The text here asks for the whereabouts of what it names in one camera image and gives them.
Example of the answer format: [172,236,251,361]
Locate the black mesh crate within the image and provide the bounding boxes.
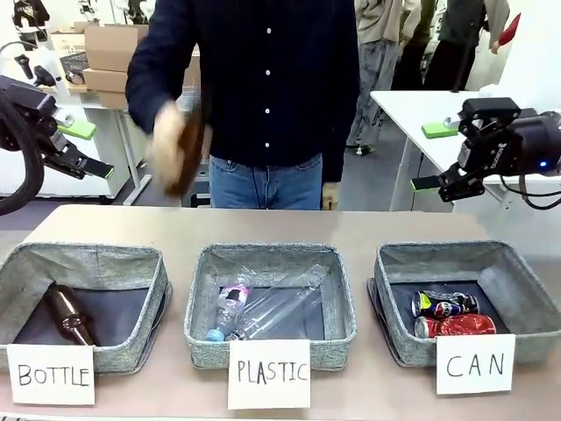
[56,51,89,76]

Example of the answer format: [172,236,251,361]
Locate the grey fabric basket bottle label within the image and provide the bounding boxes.
[0,242,173,374]

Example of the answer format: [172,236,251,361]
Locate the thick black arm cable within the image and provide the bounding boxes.
[0,89,46,217]

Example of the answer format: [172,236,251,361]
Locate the bystander in dark jacket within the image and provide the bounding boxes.
[423,0,513,93]

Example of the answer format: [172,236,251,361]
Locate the large brown cardboard box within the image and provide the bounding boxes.
[82,24,151,74]

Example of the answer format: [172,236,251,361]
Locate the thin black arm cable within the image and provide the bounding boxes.
[498,173,561,212]

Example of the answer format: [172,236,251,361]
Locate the person's right forearm navy sleeve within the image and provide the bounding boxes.
[125,74,179,132]

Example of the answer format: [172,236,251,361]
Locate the white paper sign CAN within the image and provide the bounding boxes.
[436,333,517,396]

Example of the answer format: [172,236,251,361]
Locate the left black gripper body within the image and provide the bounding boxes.
[17,111,67,161]

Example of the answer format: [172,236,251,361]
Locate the grey fabric basket can label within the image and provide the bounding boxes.
[366,239,561,368]

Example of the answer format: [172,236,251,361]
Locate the person's left forearm navy sleeve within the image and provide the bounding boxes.
[322,96,360,184]

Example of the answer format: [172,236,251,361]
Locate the white paper sign PLASTIC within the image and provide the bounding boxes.
[226,339,312,410]

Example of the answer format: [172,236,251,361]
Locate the person's right hand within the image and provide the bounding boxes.
[148,103,189,194]

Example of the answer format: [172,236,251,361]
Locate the crushed red soda can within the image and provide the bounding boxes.
[414,313,499,339]

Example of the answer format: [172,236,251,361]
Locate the grey fabric basket plastic label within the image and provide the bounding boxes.
[183,243,359,370]

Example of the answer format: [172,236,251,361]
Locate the white plastic crate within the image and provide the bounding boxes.
[49,32,88,57]

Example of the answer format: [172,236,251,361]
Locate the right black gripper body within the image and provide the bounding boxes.
[455,117,526,179]

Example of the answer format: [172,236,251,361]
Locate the flat brown cardboard box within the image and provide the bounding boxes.
[82,68,131,94]

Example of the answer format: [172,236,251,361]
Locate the white stand with black handles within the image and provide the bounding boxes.
[0,39,67,100]

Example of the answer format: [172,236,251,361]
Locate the bystander in olive clothes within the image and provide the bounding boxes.
[392,0,444,92]

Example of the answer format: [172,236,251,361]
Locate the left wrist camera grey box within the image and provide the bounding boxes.
[0,75,59,116]

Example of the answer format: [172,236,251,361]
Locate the person navy shirt blue jeans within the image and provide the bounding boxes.
[125,0,361,211]

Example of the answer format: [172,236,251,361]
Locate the clear plastic bottle blue cap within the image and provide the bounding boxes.
[205,284,255,342]

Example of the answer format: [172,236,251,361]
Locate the white black background robot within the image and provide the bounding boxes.
[11,0,50,32]

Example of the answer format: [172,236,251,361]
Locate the red pointed object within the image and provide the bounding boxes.
[490,11,523,56]

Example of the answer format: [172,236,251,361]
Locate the small brown cardboard box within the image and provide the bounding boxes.
[98,90,129,111]

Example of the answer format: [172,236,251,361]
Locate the bystander beige jacket grey trousers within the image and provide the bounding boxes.
[345,0,423,158]

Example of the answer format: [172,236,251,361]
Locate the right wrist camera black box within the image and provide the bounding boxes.
[461,96,522,129]

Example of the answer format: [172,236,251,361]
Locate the person's left hand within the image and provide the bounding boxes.
[322,182,341,211]

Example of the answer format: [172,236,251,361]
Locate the crushed black Pepsi can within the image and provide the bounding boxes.
[411,289,481,319]

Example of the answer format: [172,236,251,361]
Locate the brown glass beer bottle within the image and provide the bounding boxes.
[164,87,208,198]
[41,283,101,347]

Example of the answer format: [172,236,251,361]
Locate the white paper sign BOTTLE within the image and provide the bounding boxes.
[6,343,96,405]

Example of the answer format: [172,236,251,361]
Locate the clear plastic bottle black cap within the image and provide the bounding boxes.
[225,264,330,342]

